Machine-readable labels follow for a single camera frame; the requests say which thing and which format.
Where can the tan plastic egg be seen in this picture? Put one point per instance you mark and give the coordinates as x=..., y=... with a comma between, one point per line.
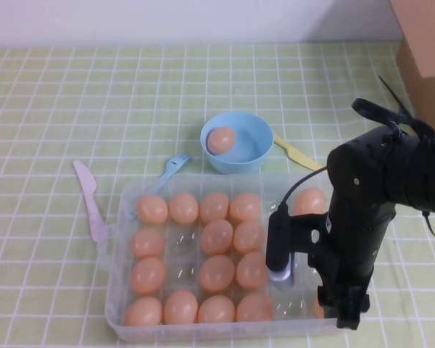
x=143, y=311
x=151, y=209
x=214, y=207
x=216, y=310
x=147, y=243
x=317, y=308
x=216, y=273
x=254, y=308
x=216, y=237
x=221, y=139
x=251, y=271
x=180, y=307
x=147, y=275
x=310, y=201
x=245, y=207
x=248, y=236
x=183, y=207

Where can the clear plastic egg box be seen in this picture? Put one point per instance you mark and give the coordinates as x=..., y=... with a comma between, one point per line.
x=181, y=253

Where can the yellow plastic knife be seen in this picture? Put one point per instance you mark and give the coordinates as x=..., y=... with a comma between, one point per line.
x=297, y=155

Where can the green checked tablecloth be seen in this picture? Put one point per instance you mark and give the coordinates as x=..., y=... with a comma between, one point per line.
x=94, y=108

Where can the lilac plastic knife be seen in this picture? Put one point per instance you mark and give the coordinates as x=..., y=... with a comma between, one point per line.
x=88, y=195

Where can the black wrist camera silver lens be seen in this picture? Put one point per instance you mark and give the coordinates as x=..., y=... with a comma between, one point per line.
x=281, y=246

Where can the light blue plastic fork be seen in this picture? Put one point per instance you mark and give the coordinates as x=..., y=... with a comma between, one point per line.
x=170, y=170

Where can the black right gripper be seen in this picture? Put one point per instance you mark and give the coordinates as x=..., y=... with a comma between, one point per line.
x=355, y=243

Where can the brown cardboard box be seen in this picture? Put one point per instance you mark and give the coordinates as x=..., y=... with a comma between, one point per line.
x=427, y=43

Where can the light blue plastic bowl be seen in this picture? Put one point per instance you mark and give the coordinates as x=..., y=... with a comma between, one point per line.
x=253, y=145

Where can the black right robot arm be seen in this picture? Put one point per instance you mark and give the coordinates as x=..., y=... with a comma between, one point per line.
x=391, y=170

